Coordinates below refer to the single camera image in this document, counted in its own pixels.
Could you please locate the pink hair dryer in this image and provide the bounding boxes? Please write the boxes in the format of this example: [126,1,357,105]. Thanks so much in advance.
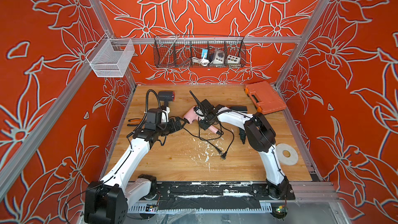
[183,106,222,135]

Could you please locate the pink dryer black cord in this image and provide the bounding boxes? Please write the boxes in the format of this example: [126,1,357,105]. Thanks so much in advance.
[183,121,235,160]

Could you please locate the dark green hair dryer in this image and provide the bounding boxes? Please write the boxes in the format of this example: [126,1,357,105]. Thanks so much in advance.
[230,105,248,144]

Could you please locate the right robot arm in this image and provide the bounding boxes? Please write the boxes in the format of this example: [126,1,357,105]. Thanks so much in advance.
[184,92,291,200]

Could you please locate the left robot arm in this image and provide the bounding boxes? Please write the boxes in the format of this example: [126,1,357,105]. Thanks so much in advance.
[82,89,183,224]

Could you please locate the black hair dryer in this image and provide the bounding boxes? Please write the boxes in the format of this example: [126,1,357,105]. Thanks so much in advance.
[158,91,175,110]

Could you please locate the orange tool case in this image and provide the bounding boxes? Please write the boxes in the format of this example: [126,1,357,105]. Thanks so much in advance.
[245,82,287,115]

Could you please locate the white power adapter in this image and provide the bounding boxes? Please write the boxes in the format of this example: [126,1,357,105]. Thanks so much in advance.
[210,49,225,65]

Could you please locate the white socket cube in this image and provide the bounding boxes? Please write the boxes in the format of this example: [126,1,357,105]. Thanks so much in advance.
[227,55,241,67]

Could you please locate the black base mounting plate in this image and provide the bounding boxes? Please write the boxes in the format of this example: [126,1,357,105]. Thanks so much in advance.
[130,181,296,211]

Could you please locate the blue small box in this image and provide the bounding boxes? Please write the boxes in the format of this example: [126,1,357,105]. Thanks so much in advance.
[201,49,208,59]

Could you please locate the white tape roll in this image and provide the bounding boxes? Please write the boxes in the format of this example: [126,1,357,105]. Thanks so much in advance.
[276,143,299,166]

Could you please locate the clear plastic bin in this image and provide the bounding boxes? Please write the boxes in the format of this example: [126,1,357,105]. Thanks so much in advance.
[87,39,135,78]

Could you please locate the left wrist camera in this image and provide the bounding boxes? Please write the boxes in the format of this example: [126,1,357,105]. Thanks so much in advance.
[161,105,170,123]

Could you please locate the orange handled pliers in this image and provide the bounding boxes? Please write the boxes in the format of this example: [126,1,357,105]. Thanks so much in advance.
[127,118,142,127]

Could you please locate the white coiled cable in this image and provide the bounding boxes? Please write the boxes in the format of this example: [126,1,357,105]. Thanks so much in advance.
[191,56,209,66]

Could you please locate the black wire wall basket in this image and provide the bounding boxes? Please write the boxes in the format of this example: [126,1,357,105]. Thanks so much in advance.
[153,34,247,68]

